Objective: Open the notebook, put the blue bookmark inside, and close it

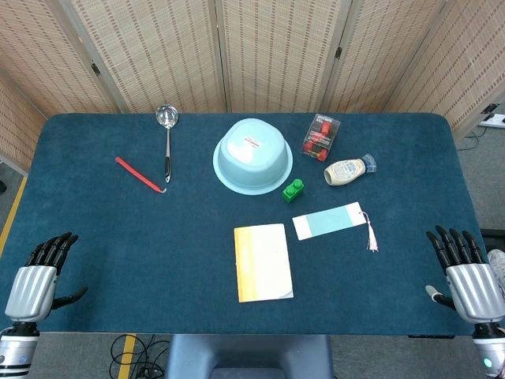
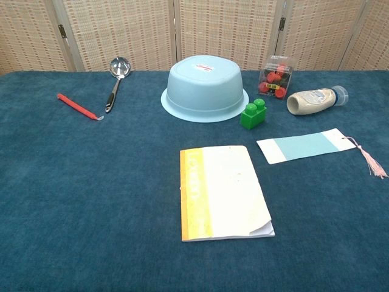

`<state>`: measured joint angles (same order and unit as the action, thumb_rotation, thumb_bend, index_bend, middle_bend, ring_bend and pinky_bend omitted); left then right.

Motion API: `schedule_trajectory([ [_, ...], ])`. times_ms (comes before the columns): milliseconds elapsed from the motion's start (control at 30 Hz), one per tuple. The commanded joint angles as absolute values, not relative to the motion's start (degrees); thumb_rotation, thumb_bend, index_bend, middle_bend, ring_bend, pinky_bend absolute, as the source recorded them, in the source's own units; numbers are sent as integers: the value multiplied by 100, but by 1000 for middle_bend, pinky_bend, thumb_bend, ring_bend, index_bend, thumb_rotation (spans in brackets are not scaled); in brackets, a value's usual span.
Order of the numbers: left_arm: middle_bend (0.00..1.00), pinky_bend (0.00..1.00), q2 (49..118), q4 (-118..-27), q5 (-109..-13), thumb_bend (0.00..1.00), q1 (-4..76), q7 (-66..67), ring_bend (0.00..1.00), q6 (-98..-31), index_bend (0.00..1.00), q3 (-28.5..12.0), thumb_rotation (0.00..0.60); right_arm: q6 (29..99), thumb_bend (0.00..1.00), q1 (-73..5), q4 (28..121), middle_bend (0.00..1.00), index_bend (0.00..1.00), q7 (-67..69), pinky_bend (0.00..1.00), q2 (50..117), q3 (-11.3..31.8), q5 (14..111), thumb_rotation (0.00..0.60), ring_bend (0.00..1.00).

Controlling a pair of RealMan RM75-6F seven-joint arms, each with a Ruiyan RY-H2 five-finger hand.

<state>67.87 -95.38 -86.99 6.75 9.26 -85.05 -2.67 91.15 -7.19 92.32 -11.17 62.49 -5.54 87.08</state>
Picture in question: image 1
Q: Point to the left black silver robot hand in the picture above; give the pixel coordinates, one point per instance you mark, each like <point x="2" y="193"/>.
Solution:
<point x="31" y="290"/>

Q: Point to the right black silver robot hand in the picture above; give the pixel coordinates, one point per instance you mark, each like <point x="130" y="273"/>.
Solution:
<point x="475" y="290"/>

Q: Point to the blue white tasselled bookmark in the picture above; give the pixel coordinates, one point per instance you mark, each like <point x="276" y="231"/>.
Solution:
<point x="327" y="221"/>

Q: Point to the yellow white lined notebook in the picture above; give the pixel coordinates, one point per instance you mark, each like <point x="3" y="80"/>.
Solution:
<point x="264" y="262"/>

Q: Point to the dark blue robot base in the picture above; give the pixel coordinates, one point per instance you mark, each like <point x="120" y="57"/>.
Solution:
<point x="248" y="355"/>

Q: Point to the dark blue table cloth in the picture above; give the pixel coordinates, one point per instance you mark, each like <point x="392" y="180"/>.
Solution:
<point x="118" y="237"/>

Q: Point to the red plastic stick tool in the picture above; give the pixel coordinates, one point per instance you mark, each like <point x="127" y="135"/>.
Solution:
<point x="136" y="172"/>

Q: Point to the white power strip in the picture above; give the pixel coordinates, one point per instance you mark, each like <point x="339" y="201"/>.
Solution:
<point x="493" y="118"/>

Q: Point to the cream squeeze bottle blue cap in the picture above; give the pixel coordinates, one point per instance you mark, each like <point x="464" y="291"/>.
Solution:
<point x="345" y="171"/>

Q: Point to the green toy building brick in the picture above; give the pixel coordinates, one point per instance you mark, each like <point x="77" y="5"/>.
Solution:
<point x="292" y="192"/>

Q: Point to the clear box red parts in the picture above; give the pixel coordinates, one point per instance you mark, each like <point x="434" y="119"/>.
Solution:
<point x="321" y="136"/>

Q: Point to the light blue plastic bowl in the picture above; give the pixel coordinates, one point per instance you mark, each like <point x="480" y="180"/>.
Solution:
<point x="252" y="158"/>

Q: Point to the woven wooden folding screen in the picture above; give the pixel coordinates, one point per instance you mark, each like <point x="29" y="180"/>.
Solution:
<point x="158" y="59"/>

